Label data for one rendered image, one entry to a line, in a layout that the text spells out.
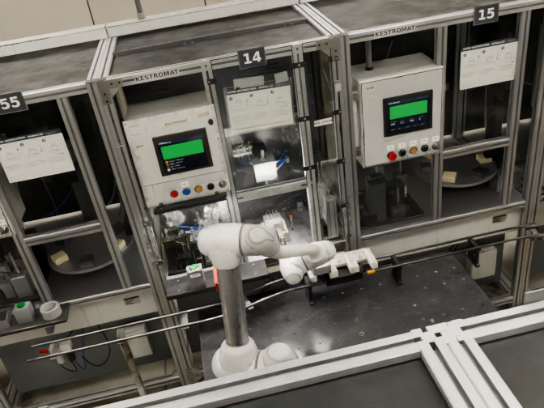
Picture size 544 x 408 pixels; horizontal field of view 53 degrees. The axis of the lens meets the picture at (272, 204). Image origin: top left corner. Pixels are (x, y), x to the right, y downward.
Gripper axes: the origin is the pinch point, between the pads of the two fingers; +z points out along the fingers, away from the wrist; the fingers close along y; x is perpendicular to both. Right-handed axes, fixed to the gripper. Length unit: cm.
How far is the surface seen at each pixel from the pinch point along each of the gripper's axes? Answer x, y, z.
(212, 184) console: 29, 43, -8
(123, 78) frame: 57, 102, -7
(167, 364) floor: 84, -100, 24
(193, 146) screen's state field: 34, 65, -10
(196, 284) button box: 48, -7, -20
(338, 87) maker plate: -38, 79, -7
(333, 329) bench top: -16, -33, -47
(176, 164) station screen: 44, 58, -10
